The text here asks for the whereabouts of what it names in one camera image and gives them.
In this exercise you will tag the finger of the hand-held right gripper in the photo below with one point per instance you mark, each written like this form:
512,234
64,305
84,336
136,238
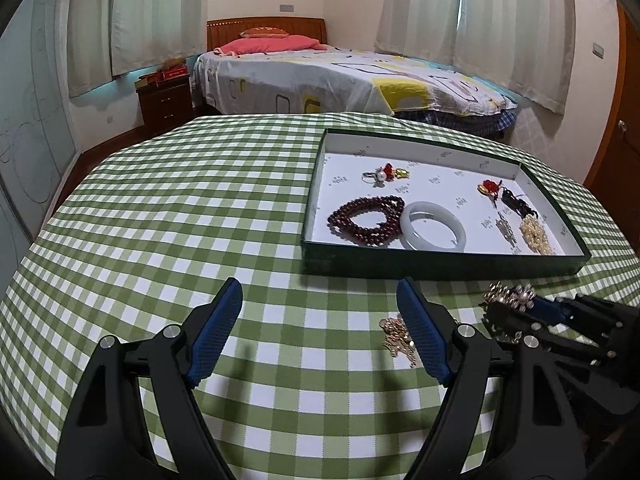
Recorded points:
507,322
552,308

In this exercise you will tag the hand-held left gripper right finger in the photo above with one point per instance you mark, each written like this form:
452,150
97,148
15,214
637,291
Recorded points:
425,330

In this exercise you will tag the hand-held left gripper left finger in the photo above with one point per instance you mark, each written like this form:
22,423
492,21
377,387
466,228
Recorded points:
215,330

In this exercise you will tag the pearl rhinestone flower brooch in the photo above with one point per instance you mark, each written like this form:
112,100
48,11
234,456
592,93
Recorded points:
515,296

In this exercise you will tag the dark green shallow box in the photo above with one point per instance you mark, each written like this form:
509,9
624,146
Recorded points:
440,262

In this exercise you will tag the white jade bangle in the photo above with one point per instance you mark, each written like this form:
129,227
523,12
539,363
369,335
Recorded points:
432,245

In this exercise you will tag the silver rhinestone brooch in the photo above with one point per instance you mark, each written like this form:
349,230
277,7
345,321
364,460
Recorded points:
506,230

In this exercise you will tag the red knot gold charm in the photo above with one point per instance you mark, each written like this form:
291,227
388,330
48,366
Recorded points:
492,186

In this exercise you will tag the red flower gold charm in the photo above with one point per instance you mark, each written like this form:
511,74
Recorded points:
390,169

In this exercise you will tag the green checkered tablecloth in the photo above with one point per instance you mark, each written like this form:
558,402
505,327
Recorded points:
200,210

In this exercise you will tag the blue plaid bed sheet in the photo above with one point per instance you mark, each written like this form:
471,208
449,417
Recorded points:
475,122

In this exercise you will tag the wooden door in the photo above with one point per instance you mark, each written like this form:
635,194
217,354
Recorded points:
620,110

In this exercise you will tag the dark wooden nightstand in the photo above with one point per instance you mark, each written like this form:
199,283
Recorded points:
165,105

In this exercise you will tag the small yellow red box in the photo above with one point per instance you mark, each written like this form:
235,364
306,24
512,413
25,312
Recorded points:
146,82

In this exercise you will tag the bed with patterned bedspread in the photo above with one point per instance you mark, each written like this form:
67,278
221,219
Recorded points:
310,80

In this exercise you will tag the brown plush toy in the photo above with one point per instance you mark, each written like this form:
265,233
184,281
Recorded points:
172,63

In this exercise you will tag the cream curtain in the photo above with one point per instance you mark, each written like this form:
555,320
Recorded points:
420,5
90,25
155,10
515,30

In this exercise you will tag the frosted glass wardrobe door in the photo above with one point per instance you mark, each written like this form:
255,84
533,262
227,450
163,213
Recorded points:
30,110

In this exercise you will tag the pink pillow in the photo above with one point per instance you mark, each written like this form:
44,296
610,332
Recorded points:
270,46

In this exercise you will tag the orange pillow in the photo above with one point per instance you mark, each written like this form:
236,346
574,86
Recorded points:
262,33

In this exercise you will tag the wooden headboard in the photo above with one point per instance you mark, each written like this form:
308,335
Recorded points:
300,27

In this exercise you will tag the wall light switch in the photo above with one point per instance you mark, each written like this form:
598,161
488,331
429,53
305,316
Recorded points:
598,50

